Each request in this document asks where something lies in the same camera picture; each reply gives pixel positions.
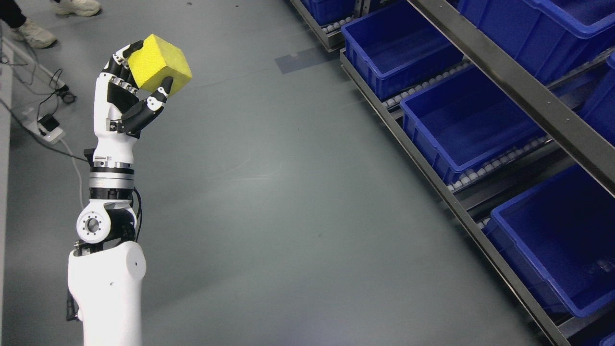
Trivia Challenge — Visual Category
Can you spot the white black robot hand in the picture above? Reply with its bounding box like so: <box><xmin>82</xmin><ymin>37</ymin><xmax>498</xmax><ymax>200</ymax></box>
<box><xmin>93</xmin><ymin>41</ymin><xmax>173</xmax><ymax>167</ymax></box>

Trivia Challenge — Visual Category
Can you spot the notched yellow foam block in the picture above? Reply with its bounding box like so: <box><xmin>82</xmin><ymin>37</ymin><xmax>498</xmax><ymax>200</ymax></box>
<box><xmin>128</xmin><ymin>34</ymin><xmax>193</xmax><ymax>97</ymax></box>

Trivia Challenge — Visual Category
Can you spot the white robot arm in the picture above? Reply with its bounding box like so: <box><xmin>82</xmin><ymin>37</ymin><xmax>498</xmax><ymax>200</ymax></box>
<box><xmin>65</xmin><ymin>149</ymin><xmax>147</xmax><ymax>346</ymax></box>

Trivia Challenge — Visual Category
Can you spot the white power strip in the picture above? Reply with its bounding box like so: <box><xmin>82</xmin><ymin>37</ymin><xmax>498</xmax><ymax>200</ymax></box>
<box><xmin>25</xmin><ymin>113</ymin><xmax>66</xmax><ymax>145</ymax></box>

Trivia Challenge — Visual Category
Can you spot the white sneaker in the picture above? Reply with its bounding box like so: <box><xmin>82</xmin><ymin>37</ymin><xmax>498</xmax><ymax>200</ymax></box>
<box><xmin>11</xmin><ymin>19</ymin><xmax>58</xmax><ymax>49</ymax></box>
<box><xmin>50</xmin><ymin>0</ymin><xmax>102</xmax><ymax>17</ymax></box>

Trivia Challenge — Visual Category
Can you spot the blue plastic bin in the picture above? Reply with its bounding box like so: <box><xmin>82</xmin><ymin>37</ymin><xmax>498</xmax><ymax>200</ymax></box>
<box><xmin>483</xmin><ymin>166</ymin><xmax>615</xmax><ymax>317</ymax></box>
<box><xmin>341</xmin><ymin>0</ymin><xmax>463</xmax><ymax>100</ymax></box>
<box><xmin>457</xmin><ymin>0</ymin><xmax>615</xmax><ymax>84</ymax></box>
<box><xmin>400</xmin><ymin>66</ymin><xmax>545</xmax><ymax>185</ymax></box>

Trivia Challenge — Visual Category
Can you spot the black cable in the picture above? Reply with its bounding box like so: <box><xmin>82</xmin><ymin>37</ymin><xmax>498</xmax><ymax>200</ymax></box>
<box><xmin>0</xmin><ymin>29</ymin><xmax>92</xmax><ymax>164</ymax></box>

